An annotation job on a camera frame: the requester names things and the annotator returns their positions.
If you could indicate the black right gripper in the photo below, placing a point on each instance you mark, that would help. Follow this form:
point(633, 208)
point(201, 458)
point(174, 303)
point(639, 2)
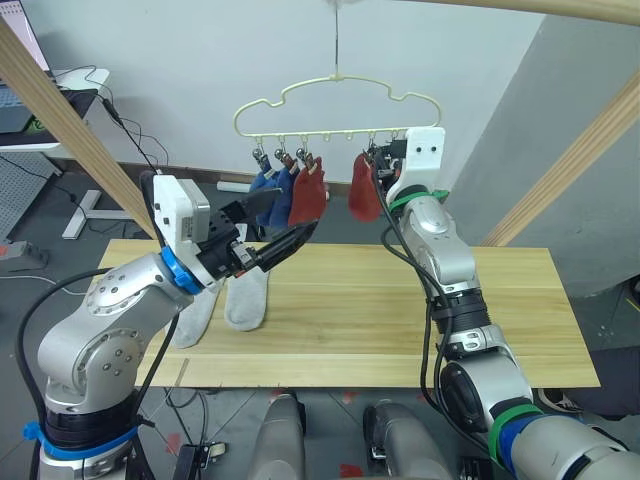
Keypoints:
point(392, 160)

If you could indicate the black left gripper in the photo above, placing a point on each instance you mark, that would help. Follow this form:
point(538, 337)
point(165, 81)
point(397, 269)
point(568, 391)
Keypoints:
point(220, 250)

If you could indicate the metal hanger clip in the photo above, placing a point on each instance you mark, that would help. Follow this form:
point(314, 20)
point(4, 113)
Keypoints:
point(285, 159)
point(303, 155)
point(371, 150)
point(260, 157)

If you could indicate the blue sock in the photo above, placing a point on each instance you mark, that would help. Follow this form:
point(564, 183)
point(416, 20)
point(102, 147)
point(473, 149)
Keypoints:
point(261, 181)
point(284, 200)

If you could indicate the red sock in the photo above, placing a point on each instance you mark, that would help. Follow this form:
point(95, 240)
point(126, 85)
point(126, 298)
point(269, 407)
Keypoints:
point(362, 195)
point(307, 195)

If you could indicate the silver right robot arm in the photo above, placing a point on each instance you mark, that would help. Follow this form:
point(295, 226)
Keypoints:
point(440, 240)

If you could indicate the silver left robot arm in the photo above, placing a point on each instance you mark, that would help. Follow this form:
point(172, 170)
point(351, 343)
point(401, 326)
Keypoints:
point(130, 290)

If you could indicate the cream plastic clip hanger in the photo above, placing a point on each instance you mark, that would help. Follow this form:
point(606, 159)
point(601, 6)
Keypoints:
point(336, 77)

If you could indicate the white power strip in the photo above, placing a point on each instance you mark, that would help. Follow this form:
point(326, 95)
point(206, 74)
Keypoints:
point(232, 185)

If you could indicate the grey sock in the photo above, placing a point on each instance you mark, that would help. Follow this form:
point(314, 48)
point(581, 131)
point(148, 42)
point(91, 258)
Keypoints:
point(247, 305)
point(192, 325)

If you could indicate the grey rounded shell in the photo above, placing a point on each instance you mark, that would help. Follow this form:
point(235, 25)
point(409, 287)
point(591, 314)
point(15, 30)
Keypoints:
point(405, 445)
point(277, 440)

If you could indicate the black pad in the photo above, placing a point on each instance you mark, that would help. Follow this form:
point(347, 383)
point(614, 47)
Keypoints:
point(80, 102)

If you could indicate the white desk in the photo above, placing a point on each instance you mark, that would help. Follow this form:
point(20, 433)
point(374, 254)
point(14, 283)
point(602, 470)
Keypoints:
point(82, 77)

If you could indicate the grey power strip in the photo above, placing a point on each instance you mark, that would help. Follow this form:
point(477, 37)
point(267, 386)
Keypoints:
point(22, 251)

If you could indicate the grey perforated panel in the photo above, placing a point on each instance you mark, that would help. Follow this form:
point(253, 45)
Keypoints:
point(20, 190)

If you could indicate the black white sneaker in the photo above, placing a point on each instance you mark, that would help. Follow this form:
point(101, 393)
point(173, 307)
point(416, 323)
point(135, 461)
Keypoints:
point(562, 400)

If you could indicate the computer monitor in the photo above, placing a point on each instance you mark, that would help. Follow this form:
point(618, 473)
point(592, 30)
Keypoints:
point(27, 25)

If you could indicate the dark trouser leg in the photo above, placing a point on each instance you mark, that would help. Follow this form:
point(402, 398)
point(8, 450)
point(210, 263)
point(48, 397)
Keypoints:
point(610, 380)

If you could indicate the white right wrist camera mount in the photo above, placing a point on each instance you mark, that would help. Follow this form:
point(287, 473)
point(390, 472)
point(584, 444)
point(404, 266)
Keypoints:
point(425, 162)

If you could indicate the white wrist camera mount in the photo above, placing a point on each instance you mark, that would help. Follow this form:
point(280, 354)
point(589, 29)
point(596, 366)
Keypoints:
point(170, 210)
point(425, 162)

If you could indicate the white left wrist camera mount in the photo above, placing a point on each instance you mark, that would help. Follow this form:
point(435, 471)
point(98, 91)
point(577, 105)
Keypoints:
point(170, 210)

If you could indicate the slanted wooden frame beam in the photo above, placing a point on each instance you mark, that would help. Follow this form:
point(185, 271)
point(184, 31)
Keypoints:
point(75, 130)
point(565, 160)

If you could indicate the wooden frame crossbeam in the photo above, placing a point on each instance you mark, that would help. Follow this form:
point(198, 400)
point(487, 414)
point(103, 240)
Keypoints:
point(550, 9)

